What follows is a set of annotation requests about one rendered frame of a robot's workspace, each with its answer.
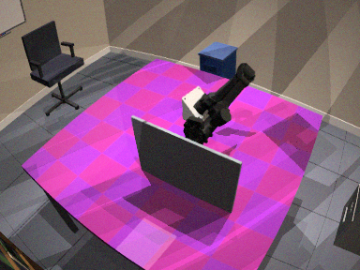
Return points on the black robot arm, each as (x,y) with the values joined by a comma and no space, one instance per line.
(218,102)

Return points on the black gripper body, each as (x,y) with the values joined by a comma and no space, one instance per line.
(205,128)

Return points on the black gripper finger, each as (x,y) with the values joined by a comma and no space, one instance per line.
(195,136)

